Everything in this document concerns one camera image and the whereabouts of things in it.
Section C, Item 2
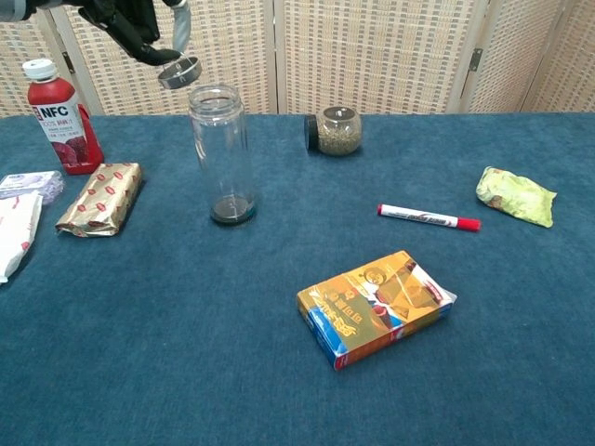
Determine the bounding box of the gold foil snack packet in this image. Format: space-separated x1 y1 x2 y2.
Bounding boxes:
54 162 144 238

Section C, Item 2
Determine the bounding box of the round metal strainer lid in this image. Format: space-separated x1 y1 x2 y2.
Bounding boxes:
157 56 204 90

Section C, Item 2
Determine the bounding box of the blue table cloth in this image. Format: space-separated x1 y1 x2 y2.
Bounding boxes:
0 111 595 446

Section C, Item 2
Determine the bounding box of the tall clear glass jar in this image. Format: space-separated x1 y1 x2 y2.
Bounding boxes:
187 83 258 229

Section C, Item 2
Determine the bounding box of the white and red snack bag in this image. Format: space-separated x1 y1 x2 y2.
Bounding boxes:
0 190 45 284

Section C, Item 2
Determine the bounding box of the crumpled green snack bag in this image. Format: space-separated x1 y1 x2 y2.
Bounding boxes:
475 165 558 229

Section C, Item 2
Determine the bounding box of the orange and blue carton box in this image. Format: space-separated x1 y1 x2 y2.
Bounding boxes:
297 250 458 372

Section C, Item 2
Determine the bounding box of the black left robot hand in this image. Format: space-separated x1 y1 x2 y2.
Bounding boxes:
77 0 193 67

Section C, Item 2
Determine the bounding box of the woven folding screen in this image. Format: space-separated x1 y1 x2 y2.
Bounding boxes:
0 0 595 118

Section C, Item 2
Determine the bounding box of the glass jar with black lid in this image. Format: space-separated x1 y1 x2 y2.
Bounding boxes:
303 106 364 157

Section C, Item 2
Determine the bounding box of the red whiteboard marker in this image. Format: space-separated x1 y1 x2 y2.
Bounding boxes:
377 203 483 233

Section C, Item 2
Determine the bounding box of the small clear plastic packet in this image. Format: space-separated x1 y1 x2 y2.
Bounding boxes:
0 170 67 206

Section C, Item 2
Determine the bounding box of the red NFC juice bottle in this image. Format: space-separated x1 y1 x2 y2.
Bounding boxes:
21 59 105 177

